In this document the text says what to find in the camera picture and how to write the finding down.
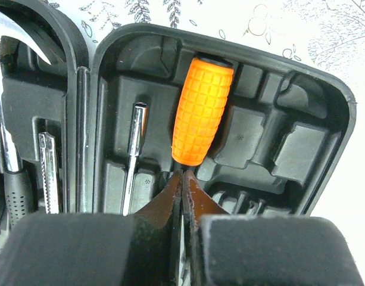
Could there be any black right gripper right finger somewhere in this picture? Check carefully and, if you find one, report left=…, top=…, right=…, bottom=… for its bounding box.
left=182, top=170, right=363, bottom=285

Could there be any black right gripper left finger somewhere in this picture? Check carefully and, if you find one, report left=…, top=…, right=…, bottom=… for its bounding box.
left=0, top=171, right=182, bottom=285

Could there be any dark green tool case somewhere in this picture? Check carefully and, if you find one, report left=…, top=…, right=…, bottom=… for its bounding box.
left=0, top=1, right=356, bottom=249

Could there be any large black orange screwdriver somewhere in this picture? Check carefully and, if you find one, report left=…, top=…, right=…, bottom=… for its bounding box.
left=122, top=102, right=148, bottom=216

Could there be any steel claw hammer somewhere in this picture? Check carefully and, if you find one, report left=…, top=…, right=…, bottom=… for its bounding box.
left=0, top=11, right=57, bottom=227

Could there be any orange utility knife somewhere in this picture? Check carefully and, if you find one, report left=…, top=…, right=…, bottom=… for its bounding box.
left=38, top=132, right=60, bottom=214

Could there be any orange handled long screwdriver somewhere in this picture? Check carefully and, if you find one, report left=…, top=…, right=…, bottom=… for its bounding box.
left=171, top=54, right=234, bottom=172

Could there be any floral table mat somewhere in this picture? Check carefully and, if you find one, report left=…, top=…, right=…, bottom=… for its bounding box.
left=49, top=0, right=365, bottom=283

